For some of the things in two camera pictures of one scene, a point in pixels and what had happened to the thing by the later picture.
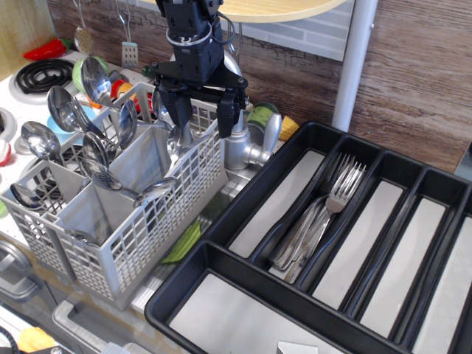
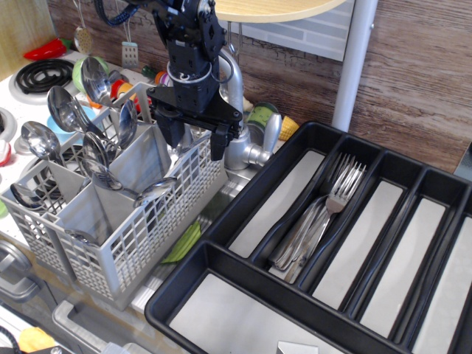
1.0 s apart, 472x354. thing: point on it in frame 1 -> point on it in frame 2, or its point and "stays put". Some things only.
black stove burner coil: [44, 74] stays put
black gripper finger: [178, 103] -> [172, 129]
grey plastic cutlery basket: [108, 205] stays put
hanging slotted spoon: [83, 40] stays put
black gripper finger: [228, 109] -> [220, 140]
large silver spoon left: [68, 115] stays put
